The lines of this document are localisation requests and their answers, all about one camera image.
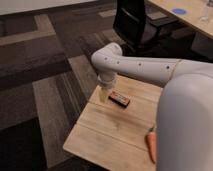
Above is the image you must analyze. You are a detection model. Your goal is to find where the clear drinking glass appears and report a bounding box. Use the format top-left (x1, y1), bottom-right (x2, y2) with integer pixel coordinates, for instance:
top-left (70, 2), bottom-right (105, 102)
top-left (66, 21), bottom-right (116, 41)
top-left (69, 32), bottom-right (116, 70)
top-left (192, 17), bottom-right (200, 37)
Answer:
top-left (200, 6), bottom-right (213, 22)

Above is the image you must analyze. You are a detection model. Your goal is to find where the black office chair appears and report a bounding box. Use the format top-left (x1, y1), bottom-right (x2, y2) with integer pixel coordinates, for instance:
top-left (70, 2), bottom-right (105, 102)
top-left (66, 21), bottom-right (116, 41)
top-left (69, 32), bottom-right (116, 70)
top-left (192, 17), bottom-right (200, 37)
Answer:
top-left (112, 0), bottom-right (179, 54)

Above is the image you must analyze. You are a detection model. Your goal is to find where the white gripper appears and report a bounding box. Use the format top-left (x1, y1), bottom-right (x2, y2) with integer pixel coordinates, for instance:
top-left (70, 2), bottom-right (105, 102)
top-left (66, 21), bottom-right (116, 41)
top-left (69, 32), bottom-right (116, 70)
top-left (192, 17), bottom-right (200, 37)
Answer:
top-left (98, 74), bottom-right (116, 102)

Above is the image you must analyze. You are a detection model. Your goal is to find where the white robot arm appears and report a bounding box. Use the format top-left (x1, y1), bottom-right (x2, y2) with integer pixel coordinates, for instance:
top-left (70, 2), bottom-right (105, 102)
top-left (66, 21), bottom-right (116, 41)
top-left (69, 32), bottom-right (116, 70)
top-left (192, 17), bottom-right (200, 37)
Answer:
top-left (91, 42), bottom-right (213, 171)

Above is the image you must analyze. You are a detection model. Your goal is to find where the orange carrot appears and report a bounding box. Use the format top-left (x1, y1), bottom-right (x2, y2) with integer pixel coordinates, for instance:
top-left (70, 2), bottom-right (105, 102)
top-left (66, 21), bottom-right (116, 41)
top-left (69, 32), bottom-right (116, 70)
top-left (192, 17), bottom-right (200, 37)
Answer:
top-left (146, 126), bottom-right (157, 163)

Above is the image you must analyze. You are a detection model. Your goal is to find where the blue round disc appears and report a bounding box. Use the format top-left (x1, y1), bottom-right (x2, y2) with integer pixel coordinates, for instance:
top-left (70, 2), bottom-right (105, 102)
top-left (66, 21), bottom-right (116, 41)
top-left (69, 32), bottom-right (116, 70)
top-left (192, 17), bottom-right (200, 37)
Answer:
top-left (172, 8), bottom-right (187, 15)

